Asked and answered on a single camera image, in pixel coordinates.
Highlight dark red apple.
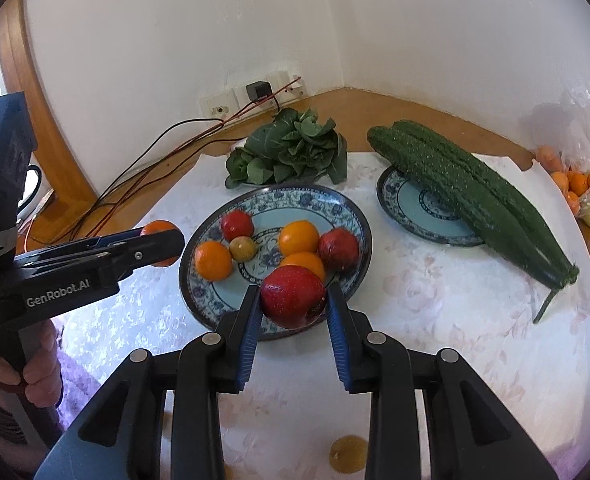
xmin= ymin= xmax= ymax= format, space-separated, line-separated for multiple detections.
xmin=318 ymin=228 xmax=360 ymax=272

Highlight white coax wall socket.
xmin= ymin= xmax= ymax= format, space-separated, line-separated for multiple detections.
xmin=198 ymin=91 xmax=236 ymax=117

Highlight black and red cables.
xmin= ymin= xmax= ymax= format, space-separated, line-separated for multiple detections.
xmin=25 ymin=76 xmax=302 ymax=256

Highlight white power wall socket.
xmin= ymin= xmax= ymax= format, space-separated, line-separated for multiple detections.
xmin=232 ymin=82 xmax=272 ymax=111
xmin=267 ymin=72 xmax=307 ymax=99

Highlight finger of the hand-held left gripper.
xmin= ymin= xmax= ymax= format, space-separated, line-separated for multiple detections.
xmin=17 ymin=229 xmax=186 ymax=281
xmin=40 ymin=227 xmax=146 ymax=256

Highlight leafy green vegetable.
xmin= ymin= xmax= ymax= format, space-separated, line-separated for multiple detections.
xmin=225 ymin=107 xmax=348 ymax=190

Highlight white floral tablecloth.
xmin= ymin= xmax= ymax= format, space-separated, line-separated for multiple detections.
xmin=55 ymin=150 xmax=590 ymax=480

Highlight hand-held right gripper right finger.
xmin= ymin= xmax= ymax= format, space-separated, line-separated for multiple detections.
xmin=326 ymin=282 xmax=558 ymax=480

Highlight clear plastic bag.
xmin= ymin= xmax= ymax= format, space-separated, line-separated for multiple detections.
xmin=532 ymin=80 xmax=590 ymax=246

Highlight small brown round fruit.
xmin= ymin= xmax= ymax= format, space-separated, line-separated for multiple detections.
xmin=229 ymin=236 xmax=258 ymax=263

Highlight pile of small oranges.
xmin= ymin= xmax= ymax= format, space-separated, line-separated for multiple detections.
xmin=535 ymin=145 xmax=590 ymax=211

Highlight orange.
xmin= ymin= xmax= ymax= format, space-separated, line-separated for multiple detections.
xmin=279 ymin=251 xmax=327 ymax=281
xmin=278 ymin=220 xmax=321 ymax=257
xmin=194 ymin=241 xmax=234 ymax=281
xmin=141 ymin=220 xmax=181 ymax=267

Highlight large blue patterned plate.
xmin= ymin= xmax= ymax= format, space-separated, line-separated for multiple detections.
xmin=179 ymin=183 xmax=373 ymax=342

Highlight black cable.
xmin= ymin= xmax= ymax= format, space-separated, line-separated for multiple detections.
xmin=60 ymin=117 xmax=226 ymax=241
xmin=70 ymin=96 xmax=281 ymax=236

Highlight person's left hand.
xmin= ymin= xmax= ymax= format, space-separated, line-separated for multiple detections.
xmin=0 ymin=320 xmax=64 ymax=408

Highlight green ridged gourd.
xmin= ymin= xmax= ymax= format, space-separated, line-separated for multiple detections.
xmin=366 ymin=126 xmax=573 ymax=324
xmin=392 ymin=120 xmax=580 ymax=281

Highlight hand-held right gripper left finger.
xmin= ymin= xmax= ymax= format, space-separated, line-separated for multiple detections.
xmin=35 ymin=285 xmax=262 ymax=480

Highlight purple cloth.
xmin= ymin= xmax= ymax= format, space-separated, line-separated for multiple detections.
xmin=55 ymin=320 xmax=103 ymax=428

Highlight small blue patterned plate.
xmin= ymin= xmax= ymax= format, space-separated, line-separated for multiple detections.
xmin=376 ymin=165 xmax=486 ymax=247

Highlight white device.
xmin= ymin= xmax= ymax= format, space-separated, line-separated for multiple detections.
xmin=17 ymin=162 xmax=56 ymax=221

